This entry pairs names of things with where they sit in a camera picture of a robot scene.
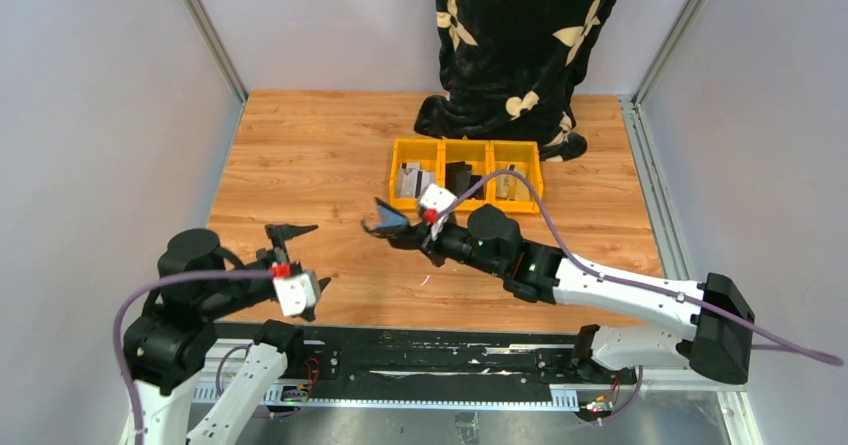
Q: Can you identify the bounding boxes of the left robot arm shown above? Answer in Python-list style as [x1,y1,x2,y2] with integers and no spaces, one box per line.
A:
[112,224,329,444]

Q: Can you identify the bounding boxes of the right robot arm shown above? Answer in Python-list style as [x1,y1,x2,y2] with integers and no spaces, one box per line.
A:
[364,202,755,385]

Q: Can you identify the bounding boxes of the silver cards in bin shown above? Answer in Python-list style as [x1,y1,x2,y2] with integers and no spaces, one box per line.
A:
[395,162,436,199]

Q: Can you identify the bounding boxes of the beige cards in bin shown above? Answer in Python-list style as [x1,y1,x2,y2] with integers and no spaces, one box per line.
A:
[495,163,531,201]

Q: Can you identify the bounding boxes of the left yellow bin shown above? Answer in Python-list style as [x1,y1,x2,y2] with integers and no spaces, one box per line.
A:
[388,138,445,211]

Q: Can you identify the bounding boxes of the right yellow bin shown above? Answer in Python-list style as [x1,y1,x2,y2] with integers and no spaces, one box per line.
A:
[487,140,544,214]

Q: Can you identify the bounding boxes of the black floral blanket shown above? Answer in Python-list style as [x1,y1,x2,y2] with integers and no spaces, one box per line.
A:
[414,0,617,162]

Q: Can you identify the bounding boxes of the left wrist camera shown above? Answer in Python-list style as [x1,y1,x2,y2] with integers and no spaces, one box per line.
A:
[270,263,322,321]

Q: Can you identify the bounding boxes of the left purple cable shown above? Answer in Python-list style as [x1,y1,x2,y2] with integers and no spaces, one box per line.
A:
[112,268,280,445]

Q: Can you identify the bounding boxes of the purple cable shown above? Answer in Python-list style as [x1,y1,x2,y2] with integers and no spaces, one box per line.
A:
[112,268,280,445]
[437,170,845,423]

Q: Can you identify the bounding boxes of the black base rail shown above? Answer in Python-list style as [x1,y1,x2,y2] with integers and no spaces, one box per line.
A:
[198,322,641,411]

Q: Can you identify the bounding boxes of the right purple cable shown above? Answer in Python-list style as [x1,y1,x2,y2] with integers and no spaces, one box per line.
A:
[437,170,845,423]

